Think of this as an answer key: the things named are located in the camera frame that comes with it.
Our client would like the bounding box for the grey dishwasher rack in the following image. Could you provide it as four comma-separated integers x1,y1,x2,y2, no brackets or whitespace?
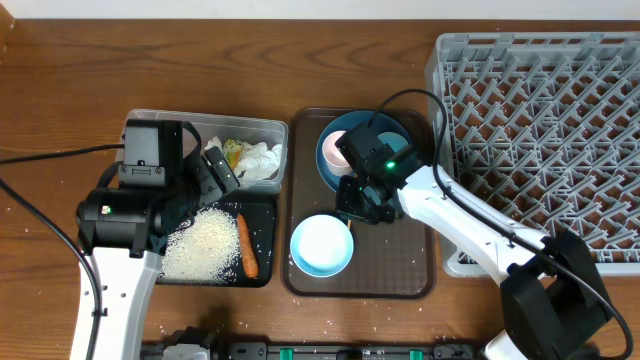
425,32,639,277

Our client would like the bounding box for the white rice pile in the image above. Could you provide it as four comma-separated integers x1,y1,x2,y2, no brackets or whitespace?
158,208,240,285

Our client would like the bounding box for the white tissue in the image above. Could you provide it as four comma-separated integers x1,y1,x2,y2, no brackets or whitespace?
205,136,223,150
234,142,282,181

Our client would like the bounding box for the clear plastic bin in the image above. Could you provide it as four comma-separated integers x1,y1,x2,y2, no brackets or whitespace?
127,109,288,194

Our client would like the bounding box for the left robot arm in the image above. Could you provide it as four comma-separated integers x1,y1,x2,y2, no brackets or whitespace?
71,147,239,359

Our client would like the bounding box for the black tray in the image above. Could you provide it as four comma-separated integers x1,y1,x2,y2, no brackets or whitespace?
156,194,277,288

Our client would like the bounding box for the orange carrot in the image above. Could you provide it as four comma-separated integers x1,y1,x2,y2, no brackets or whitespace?
237,214,259,278

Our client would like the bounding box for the dark blue plate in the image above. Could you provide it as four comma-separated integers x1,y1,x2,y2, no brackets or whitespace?
316,110,425,192

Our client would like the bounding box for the light blue cup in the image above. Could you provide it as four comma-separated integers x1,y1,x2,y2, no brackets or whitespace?
377,132,409,152

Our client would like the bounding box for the green yellow snack wrapper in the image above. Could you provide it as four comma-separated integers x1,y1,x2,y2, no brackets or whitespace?
222,139,246,170

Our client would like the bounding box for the brown serving tray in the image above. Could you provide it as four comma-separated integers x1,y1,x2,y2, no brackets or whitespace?
282,108,437,299

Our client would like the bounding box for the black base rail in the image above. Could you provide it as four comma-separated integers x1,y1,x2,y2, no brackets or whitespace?
139,340,481,360

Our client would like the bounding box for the pink cup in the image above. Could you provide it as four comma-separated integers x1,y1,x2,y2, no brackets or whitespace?
321,130,352,177

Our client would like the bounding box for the light blue bowl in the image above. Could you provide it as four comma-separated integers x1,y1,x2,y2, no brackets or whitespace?
289,214,355,278

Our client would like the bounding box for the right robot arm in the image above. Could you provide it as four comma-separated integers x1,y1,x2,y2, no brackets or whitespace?
339,144,621,359

